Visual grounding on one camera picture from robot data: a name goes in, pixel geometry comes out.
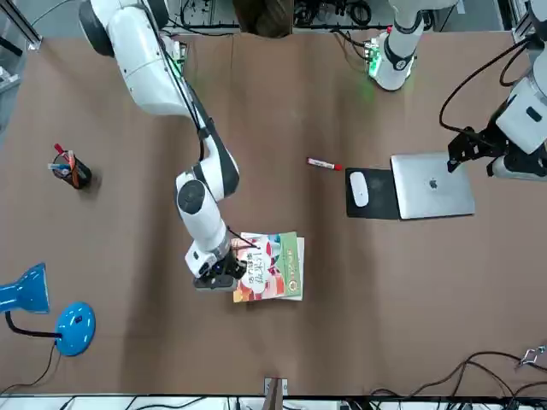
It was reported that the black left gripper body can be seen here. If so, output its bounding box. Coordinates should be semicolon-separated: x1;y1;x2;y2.
468;126;512;161

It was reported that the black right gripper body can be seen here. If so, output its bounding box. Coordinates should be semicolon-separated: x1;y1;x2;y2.
194;250;241;292

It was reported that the green fruit cover book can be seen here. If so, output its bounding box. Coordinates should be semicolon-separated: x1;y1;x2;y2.
232;231;305;304

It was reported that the grey closed laptop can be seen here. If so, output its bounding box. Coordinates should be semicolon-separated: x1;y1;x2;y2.
389;151;477;221

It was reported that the black mouse mat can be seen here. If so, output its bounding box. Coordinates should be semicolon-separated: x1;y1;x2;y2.
344;167;403;220

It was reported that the white computer mouse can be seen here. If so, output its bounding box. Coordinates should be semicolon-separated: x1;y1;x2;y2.
349;170;371;209

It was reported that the red capped white marker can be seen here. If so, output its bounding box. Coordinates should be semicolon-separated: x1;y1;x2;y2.
305;156;344;173

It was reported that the blue desk lamp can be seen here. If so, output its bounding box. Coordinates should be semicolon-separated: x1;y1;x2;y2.
0;261;97;358

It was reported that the black pen holder cup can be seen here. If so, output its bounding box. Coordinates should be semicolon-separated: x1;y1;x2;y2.
47;143;93;190

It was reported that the orange highlighter pen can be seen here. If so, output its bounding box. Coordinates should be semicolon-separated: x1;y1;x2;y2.
66;149;83;189

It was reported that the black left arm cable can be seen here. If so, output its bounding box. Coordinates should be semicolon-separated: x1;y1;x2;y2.
438;36;547;134

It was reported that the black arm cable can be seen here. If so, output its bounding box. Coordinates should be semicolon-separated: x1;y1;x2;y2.
438;36;547;134
149;25;264;252

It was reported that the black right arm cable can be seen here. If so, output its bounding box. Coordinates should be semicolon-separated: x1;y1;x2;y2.
149;25;264;252

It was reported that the dark loose table cable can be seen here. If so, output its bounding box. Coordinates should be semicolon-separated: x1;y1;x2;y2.
370;349;547;401

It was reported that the black lamp cable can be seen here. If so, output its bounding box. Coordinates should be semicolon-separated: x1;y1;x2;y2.
0;341;62;396

